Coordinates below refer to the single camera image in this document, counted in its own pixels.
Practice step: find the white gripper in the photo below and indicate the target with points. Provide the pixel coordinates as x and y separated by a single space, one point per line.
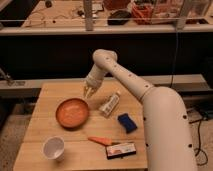
93 81

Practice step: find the grey vertical post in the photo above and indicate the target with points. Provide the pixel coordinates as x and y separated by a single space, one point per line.
88 14

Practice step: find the orange ceramic bowl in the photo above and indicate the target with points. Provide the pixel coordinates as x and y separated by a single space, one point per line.
72 113

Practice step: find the metal clamp at left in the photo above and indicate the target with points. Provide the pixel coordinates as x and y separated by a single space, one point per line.
9 80

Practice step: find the white paper cup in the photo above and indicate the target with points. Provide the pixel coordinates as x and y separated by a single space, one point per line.
53 148

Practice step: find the black round object on bench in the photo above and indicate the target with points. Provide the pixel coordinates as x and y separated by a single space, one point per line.
119 17

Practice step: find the black rectangular box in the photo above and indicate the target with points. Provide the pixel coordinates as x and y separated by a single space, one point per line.
120 150

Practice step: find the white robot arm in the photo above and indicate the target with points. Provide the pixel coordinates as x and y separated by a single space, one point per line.
168 140

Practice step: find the blue sponge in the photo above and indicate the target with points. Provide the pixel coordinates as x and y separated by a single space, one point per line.
127 123

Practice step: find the orange crate on bench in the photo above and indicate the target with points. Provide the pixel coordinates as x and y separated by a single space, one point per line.
141 14

